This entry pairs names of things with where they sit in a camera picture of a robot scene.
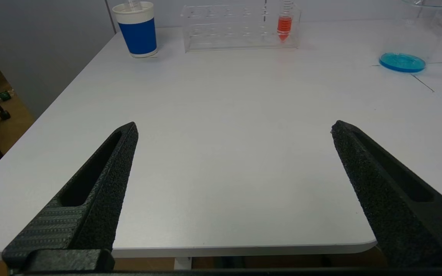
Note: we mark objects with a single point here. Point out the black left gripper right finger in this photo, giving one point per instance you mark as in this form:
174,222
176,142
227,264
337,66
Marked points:
393,207

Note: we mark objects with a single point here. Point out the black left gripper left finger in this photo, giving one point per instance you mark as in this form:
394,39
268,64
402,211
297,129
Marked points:
102,199

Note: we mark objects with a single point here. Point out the clear glass beaker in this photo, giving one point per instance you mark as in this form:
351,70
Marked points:
401,63

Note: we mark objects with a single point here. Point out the test tube with red pigment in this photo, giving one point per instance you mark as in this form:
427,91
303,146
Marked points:
284,25

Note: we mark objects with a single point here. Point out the small green object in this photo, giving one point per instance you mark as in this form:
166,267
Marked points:
4,95

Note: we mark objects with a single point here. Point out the blue white paper cup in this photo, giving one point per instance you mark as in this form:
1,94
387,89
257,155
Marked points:
139,36

